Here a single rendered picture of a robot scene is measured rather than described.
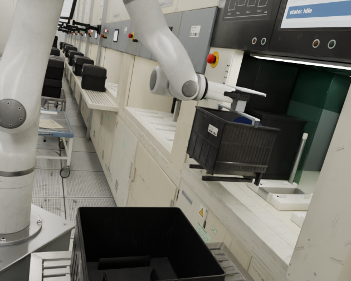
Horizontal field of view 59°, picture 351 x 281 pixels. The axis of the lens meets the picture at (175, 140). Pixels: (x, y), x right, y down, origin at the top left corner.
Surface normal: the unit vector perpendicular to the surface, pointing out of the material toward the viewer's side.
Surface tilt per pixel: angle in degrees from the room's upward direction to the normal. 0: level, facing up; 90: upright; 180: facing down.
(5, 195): 90
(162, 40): 53
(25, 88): 64
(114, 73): 90
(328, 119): 90
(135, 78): 90
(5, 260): 0
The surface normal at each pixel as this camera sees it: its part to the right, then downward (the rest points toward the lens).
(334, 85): -0.91, -0.08
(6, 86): 0.29, -0.22
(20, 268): 0.90, 0.28
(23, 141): 0.55, -0.70
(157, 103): 0.36, 0.31
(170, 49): 0.00, -0.33
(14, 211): 0.66, 0.32
